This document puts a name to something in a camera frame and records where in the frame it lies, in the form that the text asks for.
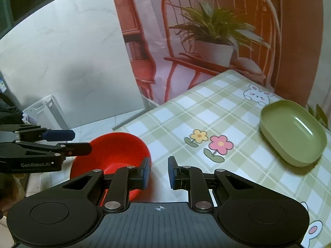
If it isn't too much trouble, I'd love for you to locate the red bowl edge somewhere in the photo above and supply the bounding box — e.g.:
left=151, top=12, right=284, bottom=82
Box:
left=70, top=132, right=150, bottom=207

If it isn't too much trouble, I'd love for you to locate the left hand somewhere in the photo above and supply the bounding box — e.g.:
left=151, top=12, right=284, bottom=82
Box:
left=1, top=173, right=26, bottom=218

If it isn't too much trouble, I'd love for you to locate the white plastic basket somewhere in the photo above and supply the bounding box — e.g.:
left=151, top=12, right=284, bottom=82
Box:
left=23, top=95, right=69, bottom=130

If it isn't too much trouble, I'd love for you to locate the green checked tablecloth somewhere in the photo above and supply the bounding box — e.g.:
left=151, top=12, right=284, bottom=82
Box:
left=121, top=70, right=330, bottom=247

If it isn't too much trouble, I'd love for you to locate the white marble panel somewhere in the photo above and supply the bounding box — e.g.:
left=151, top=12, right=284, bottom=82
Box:
left=1, top=0, right=144, bottom=127

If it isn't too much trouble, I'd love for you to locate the green square plate far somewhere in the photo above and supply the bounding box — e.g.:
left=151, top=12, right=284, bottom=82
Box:
left=260, top=100, right=327, bottom=167

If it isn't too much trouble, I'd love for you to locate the printed backdrop cloth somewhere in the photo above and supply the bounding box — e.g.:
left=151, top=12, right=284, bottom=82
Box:
left=114, top=0, right=330, bottom=128

